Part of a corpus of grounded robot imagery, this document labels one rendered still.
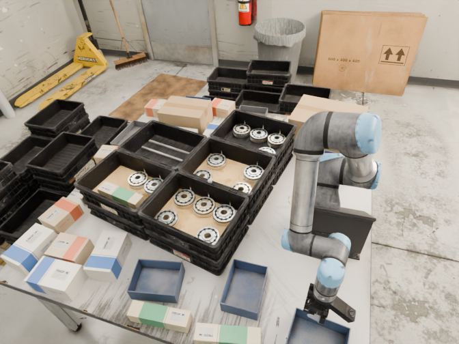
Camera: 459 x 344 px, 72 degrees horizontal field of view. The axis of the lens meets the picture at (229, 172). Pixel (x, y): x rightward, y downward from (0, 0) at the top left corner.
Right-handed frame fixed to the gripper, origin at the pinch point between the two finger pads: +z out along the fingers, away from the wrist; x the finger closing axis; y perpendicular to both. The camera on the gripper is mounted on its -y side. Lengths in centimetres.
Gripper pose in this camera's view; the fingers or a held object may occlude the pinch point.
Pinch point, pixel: (322, 319)
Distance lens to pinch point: 134.1
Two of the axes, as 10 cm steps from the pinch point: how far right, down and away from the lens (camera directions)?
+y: -9.1, -2.4, 3.2
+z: 0.5, 7.2, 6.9
